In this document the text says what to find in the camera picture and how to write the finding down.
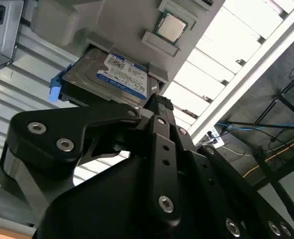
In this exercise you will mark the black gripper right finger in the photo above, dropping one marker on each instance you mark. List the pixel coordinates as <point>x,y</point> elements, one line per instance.
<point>236,184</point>

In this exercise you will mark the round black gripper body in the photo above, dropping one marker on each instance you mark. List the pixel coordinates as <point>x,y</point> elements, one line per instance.
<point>99,211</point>

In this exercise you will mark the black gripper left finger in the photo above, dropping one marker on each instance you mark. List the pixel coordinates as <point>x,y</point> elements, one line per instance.
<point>49,129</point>

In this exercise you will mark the hard disk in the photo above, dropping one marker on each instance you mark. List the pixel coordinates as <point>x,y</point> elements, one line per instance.
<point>92,74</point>

